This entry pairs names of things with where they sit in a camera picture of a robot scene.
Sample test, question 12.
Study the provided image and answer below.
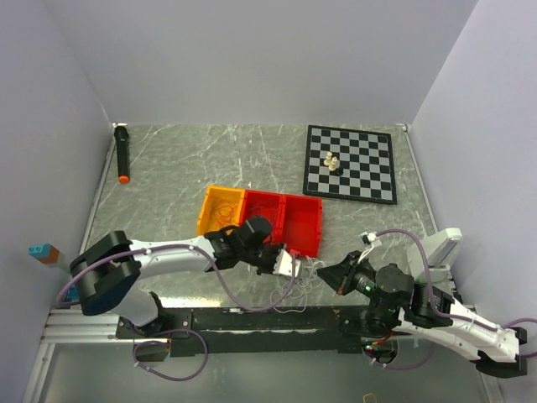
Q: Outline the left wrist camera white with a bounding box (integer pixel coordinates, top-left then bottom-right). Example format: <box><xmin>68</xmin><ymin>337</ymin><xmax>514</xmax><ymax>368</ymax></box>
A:
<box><xmin>273</xmin><ymin>249</ymin><xmax>300</xmax><ymax>278</ymax></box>

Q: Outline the yellow rubber band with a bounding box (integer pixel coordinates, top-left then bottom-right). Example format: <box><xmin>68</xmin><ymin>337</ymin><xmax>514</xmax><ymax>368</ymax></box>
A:
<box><xmin>362</xmin><ymin>393</ymin><xmax>378</xmax><ymax>403</ymax></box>

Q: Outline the purple thin cable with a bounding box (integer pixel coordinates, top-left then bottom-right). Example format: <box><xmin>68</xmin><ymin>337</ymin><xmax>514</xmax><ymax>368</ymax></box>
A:
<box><xmin>245</xmin><ymin>201</ymin><xmax>280</xmax><ymax>236</ymax></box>

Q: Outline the aluminium rail frame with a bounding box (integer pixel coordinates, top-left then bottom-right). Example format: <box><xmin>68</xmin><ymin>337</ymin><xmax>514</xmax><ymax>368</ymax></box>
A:
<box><xmin>23</xmin><ymin>306</ymin><xmax>503</xmax><ymax>402</ymax></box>

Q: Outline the black white chessboard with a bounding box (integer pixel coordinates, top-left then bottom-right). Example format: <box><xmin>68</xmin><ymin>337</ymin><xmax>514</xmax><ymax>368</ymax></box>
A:
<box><xmin>302</xmin><ymin>125</ymin><xmax>398</xmax><ymax>205</ymax></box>

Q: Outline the red bin right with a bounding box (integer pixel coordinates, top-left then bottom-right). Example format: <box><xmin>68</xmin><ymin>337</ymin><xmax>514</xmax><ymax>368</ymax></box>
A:
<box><xmin>282</xmin><ymin>195</ymin><xmax>322</xmax><ymax>258</ymax></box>

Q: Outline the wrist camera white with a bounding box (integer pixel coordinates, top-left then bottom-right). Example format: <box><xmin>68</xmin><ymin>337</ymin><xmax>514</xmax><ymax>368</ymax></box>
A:
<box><xmin>273</xmin><ymin>249</ymin><xmax>300</xmax><ymax>278</ymax></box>
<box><xmin>360</xmin><ymin>232</ymin><xmax>382</xmax><ymax>249</ymax></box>

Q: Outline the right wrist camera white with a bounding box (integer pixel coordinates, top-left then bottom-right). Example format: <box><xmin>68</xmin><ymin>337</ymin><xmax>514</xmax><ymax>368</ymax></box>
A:
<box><xmin>360</xmin><ymin>232</ymin><xmax>382</xmax><ymax>249</ymax></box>

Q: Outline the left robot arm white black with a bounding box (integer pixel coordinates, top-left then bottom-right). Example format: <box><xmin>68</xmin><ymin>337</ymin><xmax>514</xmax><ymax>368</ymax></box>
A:
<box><xmin>70</xmin><ymin>217</ymin><xmax>299</xmax><ymax>338</ymax></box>

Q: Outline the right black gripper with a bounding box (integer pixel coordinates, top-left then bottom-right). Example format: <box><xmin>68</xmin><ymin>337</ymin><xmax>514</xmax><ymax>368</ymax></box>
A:
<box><xmin>315</xmin><ymin>250</ymin><xmax>398</xmax><ymax>311</ymax></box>

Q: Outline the red bin middle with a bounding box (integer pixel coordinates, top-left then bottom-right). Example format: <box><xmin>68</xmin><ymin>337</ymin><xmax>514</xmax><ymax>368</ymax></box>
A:
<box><xmin>239</xmin><ymin>190</ymin><xmax>285</xmax><ymax>243</ymax></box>

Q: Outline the blue orange toy block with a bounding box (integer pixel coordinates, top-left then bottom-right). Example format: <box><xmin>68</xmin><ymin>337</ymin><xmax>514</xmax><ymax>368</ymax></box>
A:
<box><xmin>28</xmin><ymin>243</ymin><xmax>70</xmax><ymax>274</ymax></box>

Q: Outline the red bin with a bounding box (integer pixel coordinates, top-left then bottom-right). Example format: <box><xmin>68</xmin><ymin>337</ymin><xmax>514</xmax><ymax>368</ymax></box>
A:
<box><xmin>282</xmin><ymin>195</ymin><xmax>322</xmax><ymax>258</ymax></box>
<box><xmin>239</xmin><ymin>190</ymin><xmax>285</xmax><ymax>243</ymax></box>

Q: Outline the black marker orange cap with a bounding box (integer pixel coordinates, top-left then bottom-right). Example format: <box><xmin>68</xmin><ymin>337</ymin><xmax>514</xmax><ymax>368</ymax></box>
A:
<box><xmin>114</xmin><ymin>125</ymin><xmax>130</xmax><ymax>185</ymax></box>

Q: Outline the yellow plastic bin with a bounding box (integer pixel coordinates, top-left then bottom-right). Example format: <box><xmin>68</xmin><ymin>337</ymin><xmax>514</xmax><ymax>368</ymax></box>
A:
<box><xmin>196</xmin><ymin>186</ymin><xmax>245</xmax><ymax>235</ymax></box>

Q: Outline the white chess piece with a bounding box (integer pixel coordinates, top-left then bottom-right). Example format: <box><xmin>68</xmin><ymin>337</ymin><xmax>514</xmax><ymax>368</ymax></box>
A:
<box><xmin>329</xmin><ymin>157</ymin><xmax>338</xmax><ymax>171</ymax></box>
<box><xmin>324</xmin><ymin>151</ymin><xmax>332</xmax><ymax>166</ymax></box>

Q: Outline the white stand device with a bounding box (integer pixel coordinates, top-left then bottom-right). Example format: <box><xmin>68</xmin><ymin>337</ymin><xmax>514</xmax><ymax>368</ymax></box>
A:
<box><xmin>406</xmin><ymin>228</ymin><xmax>463</xmax><ymax>284</ymax></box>

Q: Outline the blue lego block stack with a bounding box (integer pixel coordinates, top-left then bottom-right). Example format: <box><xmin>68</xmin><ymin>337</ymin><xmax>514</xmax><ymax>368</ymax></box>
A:
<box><xmin>64</xmin><ymin>285</ymin><xmax>80</xmax><ymax>303</ymax></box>

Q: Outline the white thin cable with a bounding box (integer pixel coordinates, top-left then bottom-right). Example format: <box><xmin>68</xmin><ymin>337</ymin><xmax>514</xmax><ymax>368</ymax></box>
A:
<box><xmin>268</xmin><ymin>255</ymin><xmax>326</xmax><ymax>315</ymax></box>

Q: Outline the orange thin cable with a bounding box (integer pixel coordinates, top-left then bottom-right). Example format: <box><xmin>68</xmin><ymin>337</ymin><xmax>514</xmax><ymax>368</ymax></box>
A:
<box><xmin>208</xmin><ymin>201</ymin><xmax>238</xmax><ymax>226</ymax></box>

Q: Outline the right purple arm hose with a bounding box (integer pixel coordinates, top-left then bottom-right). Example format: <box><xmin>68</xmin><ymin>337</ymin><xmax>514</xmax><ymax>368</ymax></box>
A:
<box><xmin>362</xmin><ymin>228</ymin><xmax>537</xmax><ymax>373</ymax></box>

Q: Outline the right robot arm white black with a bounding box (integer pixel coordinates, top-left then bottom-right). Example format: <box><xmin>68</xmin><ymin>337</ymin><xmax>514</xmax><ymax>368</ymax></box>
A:
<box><xmin>317</xmin><ymin>251</ymin><xmax>528</xmax><ymax>379</ymax></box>

